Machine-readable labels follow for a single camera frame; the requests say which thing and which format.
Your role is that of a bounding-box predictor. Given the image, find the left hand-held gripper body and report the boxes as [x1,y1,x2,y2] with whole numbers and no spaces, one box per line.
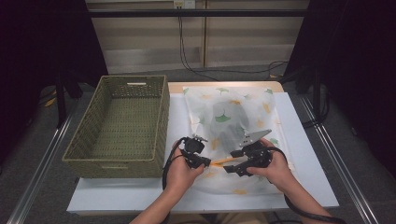
[180,133,208,161]

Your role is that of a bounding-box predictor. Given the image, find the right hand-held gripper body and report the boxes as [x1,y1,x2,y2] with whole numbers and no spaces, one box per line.
[238,129,274,171]

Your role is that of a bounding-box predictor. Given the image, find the white leaf-print mesh laundry bag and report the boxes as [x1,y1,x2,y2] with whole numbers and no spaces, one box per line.
[182,86,295,196]

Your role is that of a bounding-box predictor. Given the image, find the green woven basket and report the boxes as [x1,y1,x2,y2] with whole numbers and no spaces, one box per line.
[62,75,171,179]

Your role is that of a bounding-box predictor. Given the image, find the person's left hand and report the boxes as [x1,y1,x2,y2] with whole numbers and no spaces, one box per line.
[166,147,205,194]

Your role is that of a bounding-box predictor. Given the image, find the person's right hand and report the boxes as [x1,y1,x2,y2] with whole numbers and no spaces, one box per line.
[247,138,297,192]

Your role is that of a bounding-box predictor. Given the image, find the person's beige trousers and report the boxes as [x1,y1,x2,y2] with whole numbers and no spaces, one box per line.
[169,212,272,224]

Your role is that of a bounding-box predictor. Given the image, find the black metal stand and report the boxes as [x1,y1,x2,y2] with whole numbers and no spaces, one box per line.
[279,66,331,125]
[55,71,83,129]

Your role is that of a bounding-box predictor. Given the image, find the white table cover sheet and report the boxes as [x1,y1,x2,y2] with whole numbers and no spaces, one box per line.
[66,91,340,215]

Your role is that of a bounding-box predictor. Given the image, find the black horizontal bar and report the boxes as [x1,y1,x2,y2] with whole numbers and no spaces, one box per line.
[88,8,309,19]

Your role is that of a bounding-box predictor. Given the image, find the black curtain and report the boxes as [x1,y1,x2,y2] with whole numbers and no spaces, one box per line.
[284,0,396,178]
[0,0,108,162]

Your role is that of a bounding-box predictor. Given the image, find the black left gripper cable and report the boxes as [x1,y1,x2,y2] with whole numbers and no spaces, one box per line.
[162,136,190,224]

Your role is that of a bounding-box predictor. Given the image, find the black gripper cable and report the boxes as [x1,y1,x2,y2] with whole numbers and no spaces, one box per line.
[162,136,190,224]
[264,146,348,224]

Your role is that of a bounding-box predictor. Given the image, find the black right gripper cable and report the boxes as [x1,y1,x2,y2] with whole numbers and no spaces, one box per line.
[264,146,348,224]

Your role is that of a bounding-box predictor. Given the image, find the aluminium rail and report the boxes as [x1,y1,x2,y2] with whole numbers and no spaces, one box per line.
[300,96,379,224]
[6,102,80,224]

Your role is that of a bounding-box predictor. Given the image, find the black wall cable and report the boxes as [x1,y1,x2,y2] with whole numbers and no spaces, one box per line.
[177,16,289,82]

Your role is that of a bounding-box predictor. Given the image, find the white wall socket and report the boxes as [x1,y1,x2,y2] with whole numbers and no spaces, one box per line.
[173,0,196,9]

